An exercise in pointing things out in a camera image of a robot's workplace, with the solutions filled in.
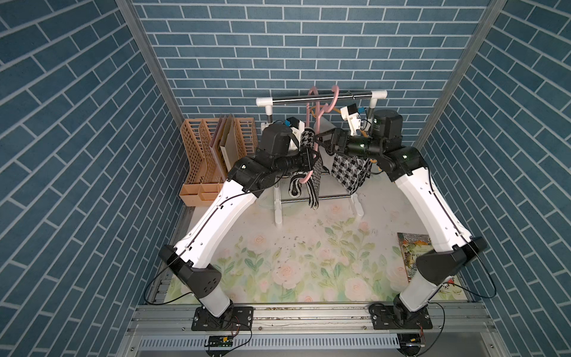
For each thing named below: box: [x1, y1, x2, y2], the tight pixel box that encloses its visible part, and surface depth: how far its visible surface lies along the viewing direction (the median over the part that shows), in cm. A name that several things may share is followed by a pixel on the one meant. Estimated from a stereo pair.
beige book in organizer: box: [219, 114, 239, 172], surface depth 88 cm
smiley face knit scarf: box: [331, 153, 373, 195], surface depth 89 cm
